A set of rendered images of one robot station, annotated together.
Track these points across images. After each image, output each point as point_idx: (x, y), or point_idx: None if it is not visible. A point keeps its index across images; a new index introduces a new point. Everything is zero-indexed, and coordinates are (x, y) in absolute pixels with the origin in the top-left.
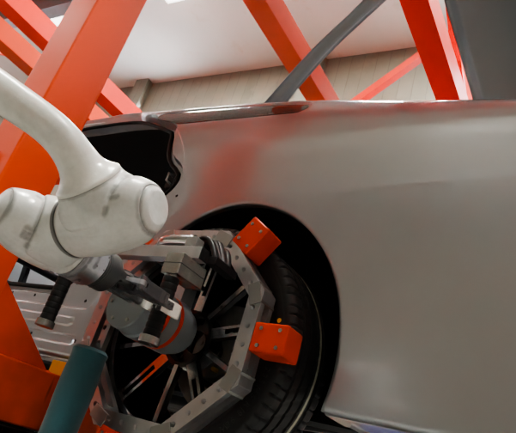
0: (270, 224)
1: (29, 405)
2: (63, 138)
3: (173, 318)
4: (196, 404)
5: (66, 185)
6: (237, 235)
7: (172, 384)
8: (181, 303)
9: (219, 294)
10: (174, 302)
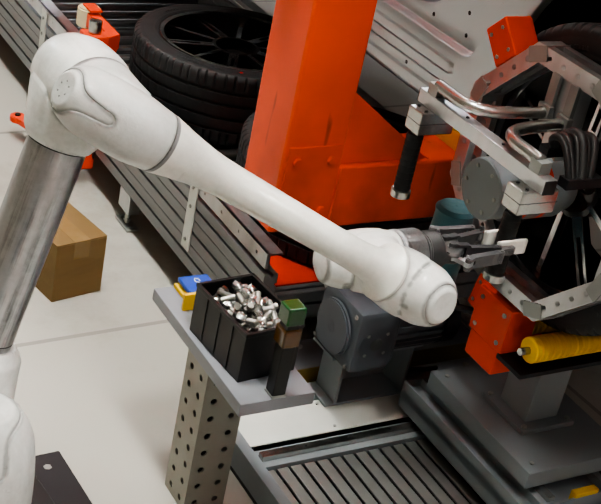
0: None
1: (412, 199)
2: (353, 267)
3: (519, 253)
4: (564, 298)
5: (365, 288)
6: None
7: (557, 232)
8: (552, 171)
9: None
10: (517, 242)
